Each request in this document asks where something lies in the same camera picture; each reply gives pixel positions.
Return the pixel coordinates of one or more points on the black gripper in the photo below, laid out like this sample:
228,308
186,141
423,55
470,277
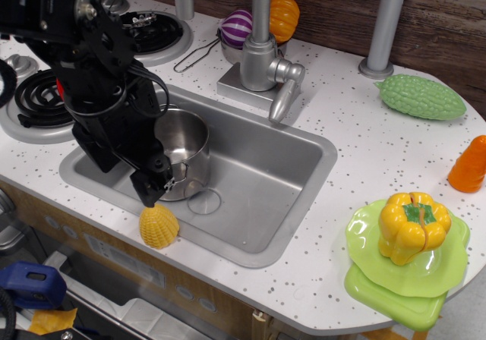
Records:
125,131

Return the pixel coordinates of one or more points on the yellow toy corn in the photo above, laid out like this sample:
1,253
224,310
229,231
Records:
158,226

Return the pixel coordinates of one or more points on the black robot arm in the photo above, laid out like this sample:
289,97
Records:
106,90

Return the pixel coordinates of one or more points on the stainless steel pot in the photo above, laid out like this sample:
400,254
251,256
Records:
185,139

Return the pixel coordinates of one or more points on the grey toy sink basin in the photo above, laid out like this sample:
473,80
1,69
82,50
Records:
263,180

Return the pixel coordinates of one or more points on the red toy chili pepper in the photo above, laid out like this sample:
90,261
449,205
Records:
60,89

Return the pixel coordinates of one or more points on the front black stove burner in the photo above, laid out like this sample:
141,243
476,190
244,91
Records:
37,113

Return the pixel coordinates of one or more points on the black stove burner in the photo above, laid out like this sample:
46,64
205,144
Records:
160,37
37,113

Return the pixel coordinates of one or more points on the rear black stove burner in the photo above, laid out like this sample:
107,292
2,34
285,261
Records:
160,37

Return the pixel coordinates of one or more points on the blue clamp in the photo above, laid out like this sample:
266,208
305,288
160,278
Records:
34,286

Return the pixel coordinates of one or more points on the silver toy faucet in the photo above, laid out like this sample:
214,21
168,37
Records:
262,78

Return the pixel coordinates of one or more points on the yellow masking tape piece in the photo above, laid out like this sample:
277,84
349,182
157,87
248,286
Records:
49,321

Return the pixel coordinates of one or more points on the silver stove knob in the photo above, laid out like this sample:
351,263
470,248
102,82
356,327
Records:
24,66
116,6

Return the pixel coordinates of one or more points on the purple striped toy onion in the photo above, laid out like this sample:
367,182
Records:
235,28

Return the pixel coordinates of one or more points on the rear silver stove knob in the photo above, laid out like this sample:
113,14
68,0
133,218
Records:
116,6

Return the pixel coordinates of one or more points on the orange toy pumpkin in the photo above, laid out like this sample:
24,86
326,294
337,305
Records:
284,18

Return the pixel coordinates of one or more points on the grey right support pole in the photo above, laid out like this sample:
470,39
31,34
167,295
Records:
377,65

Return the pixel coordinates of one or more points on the yellow toy bell pepper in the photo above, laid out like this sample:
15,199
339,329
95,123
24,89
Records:
411,224

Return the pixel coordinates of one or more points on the green toy bitter melon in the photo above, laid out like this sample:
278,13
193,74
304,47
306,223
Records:
421,97

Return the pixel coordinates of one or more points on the light green plastic plate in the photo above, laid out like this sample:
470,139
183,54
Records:
430,274

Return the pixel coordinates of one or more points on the green plastic cutting board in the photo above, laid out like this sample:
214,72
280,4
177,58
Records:
417,313

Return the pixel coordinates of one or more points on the orange toy carrot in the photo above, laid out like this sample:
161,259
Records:
468,173

